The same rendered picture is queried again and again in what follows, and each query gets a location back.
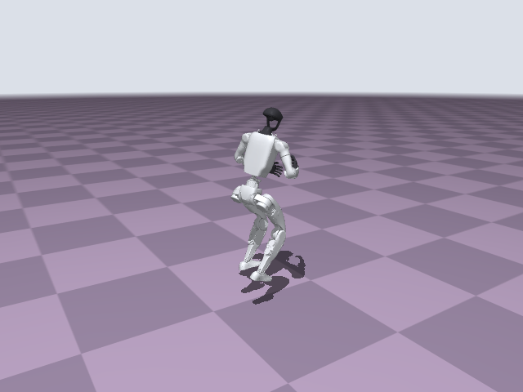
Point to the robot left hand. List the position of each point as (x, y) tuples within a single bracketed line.
[(274, 168)]

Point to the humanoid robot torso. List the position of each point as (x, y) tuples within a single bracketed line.
[(259, 159)]

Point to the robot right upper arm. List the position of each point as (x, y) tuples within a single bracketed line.
[(283, 149)]

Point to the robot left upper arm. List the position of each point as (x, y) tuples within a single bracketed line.
[(239, 154)]

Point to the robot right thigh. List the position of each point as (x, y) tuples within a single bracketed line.
[(267, 204)]

